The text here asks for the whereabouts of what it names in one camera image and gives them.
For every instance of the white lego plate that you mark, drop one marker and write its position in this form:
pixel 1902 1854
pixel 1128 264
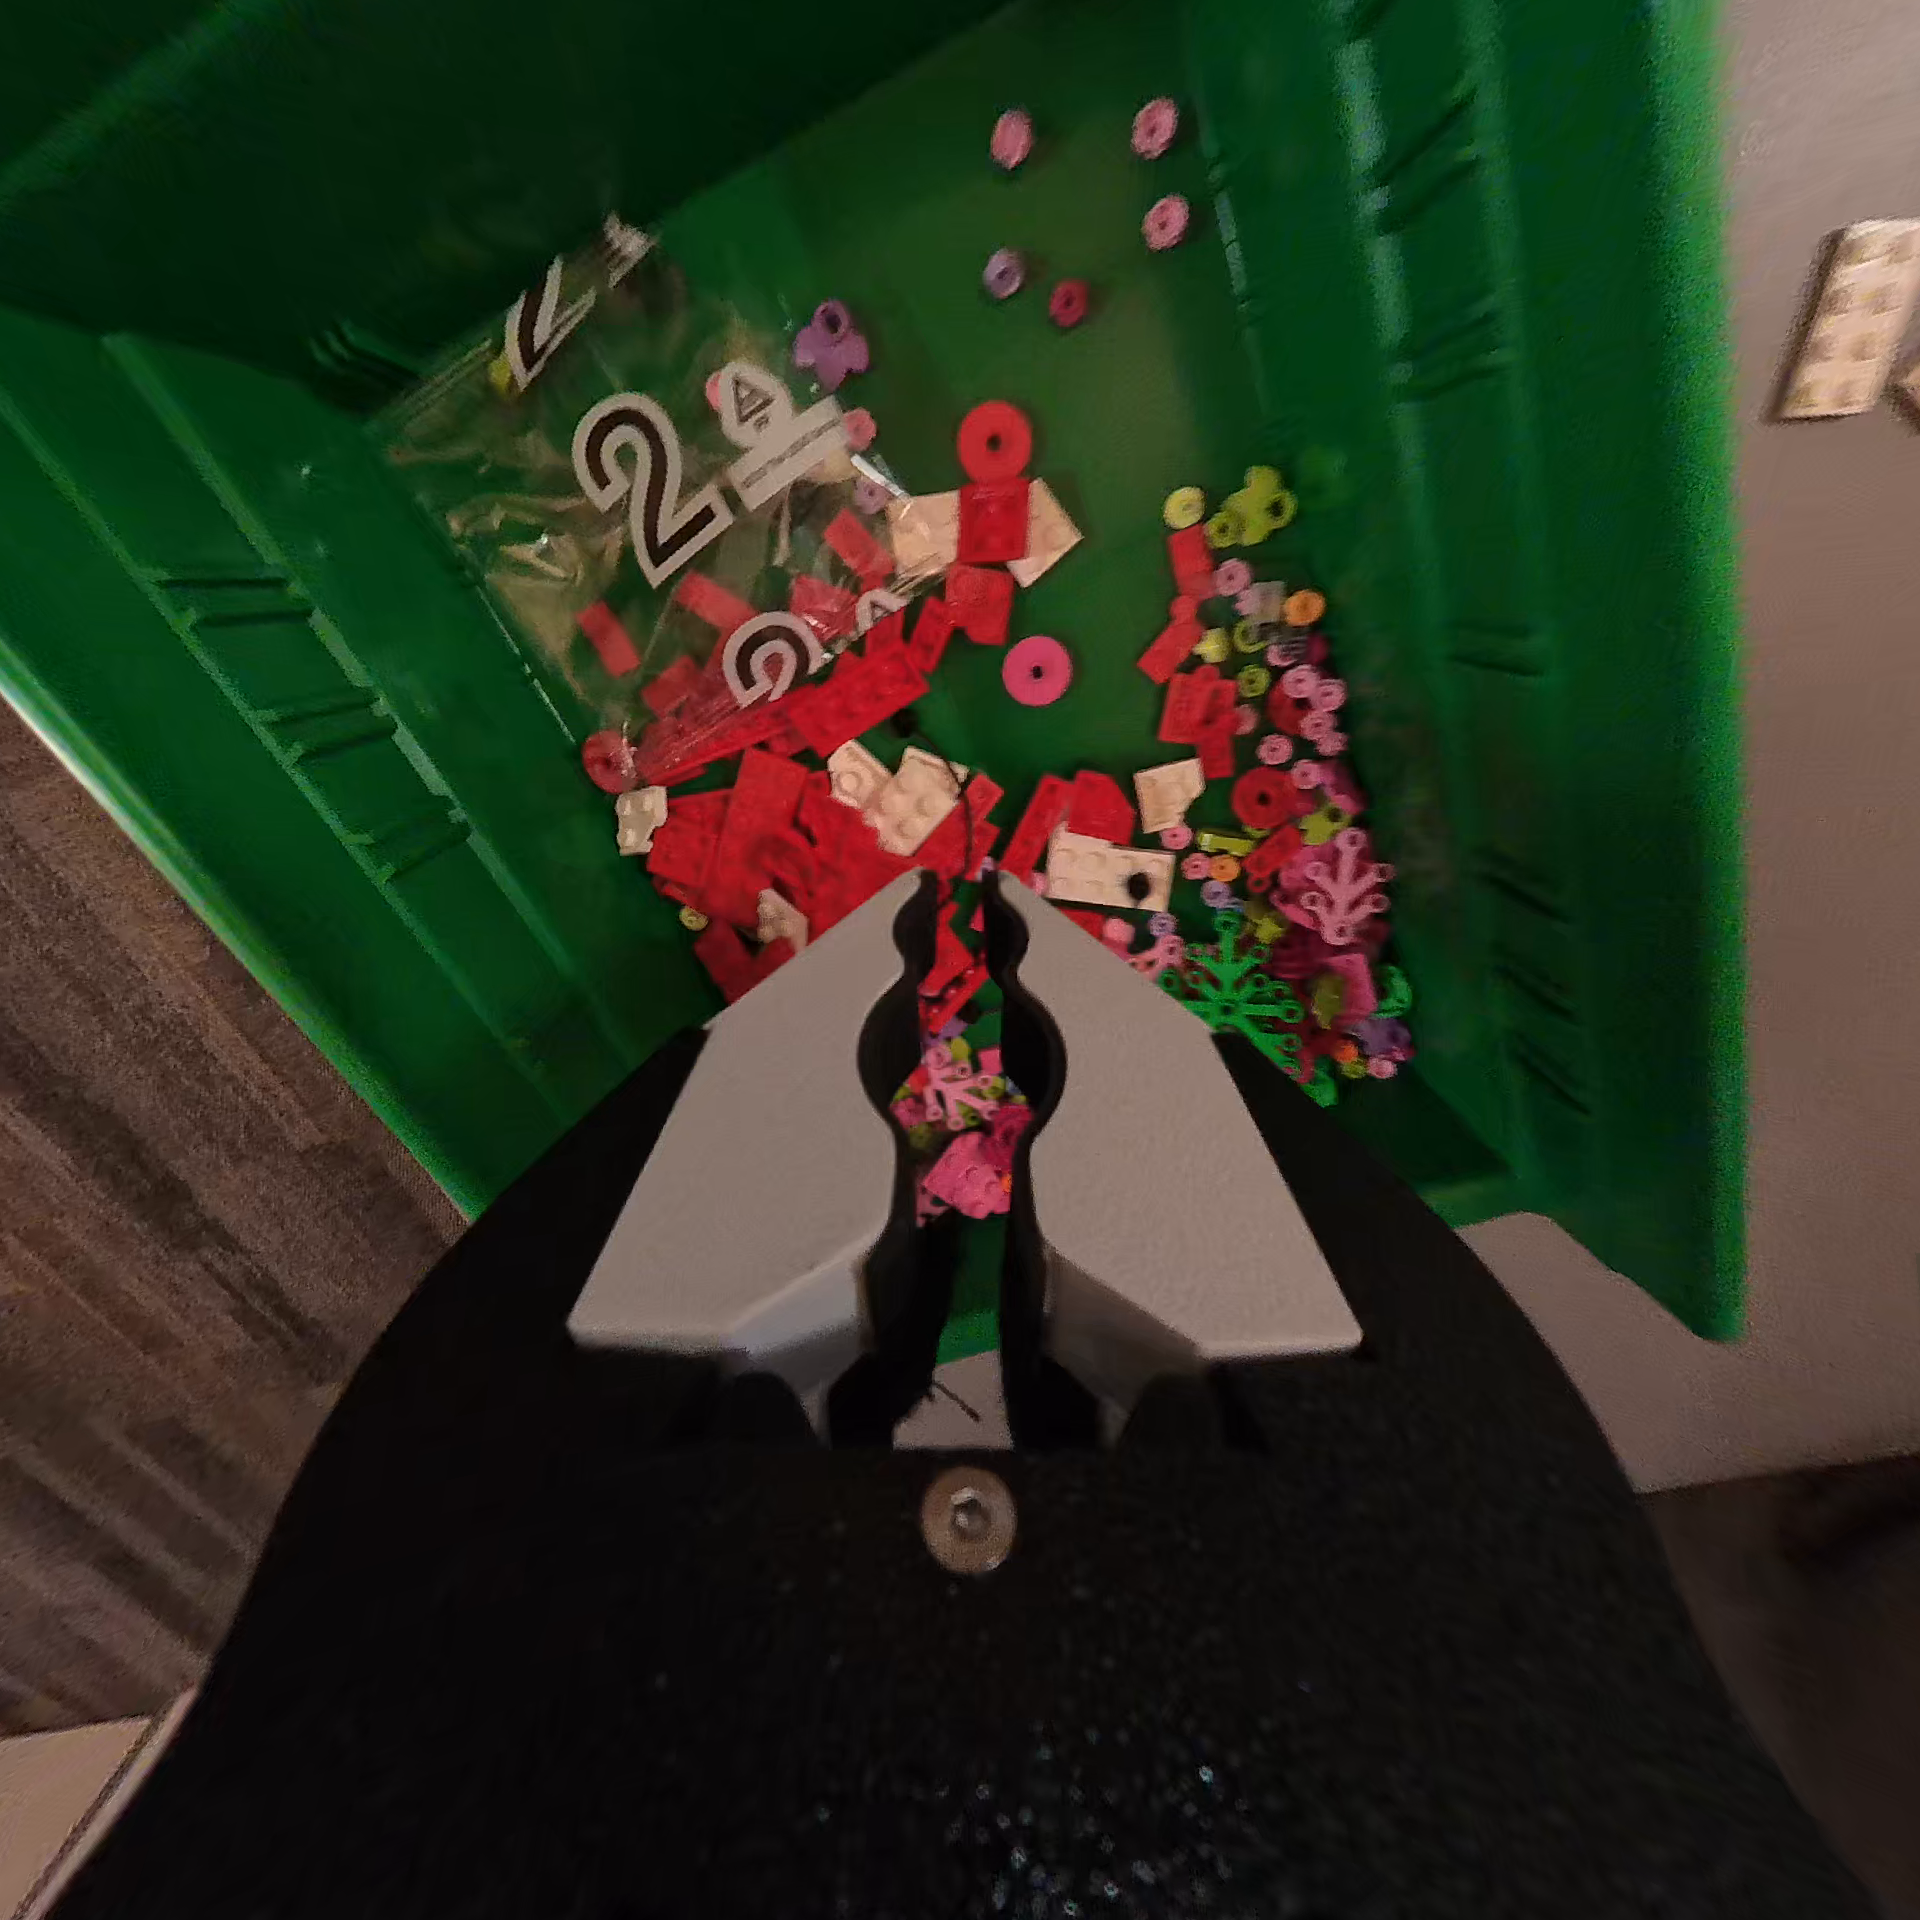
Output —
pixel 1852 323

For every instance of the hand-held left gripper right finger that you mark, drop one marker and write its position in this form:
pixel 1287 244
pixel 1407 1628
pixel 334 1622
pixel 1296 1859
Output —
pixel 1185 1202

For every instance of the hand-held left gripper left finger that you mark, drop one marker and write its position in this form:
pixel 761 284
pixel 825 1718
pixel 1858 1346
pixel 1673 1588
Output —
pixel 751 1202

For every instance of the clear numbered plastic bag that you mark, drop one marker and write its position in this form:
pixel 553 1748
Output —
pixel 563 300
pixel 660 495

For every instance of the pile of small lego pieces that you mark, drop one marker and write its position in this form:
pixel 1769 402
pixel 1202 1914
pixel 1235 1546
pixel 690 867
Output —
pixel 839 839

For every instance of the green plastic bin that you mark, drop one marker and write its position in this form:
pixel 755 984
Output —
pixel 1499 599

